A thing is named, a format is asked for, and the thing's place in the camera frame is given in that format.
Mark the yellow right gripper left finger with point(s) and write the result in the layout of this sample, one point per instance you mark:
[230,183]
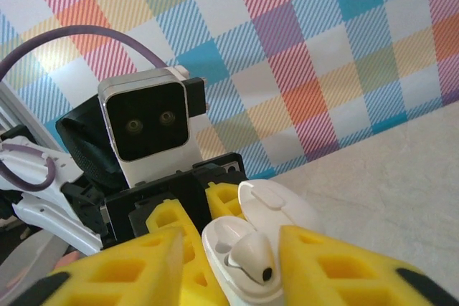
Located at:
[143,277]

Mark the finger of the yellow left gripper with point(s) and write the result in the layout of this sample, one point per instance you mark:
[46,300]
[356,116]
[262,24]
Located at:
[195,266]
[226,200]

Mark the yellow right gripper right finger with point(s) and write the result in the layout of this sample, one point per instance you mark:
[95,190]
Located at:
[358,277]

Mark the white earbud charging case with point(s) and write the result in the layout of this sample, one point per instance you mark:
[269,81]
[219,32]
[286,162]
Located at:
[287,205]

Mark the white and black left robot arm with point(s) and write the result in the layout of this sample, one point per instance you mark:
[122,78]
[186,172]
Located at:
[54,205]

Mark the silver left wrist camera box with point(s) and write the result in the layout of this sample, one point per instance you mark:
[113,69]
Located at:
[150,123]

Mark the aluminium frame post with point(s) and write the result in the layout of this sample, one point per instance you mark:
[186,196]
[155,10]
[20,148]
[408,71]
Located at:
[18,109]

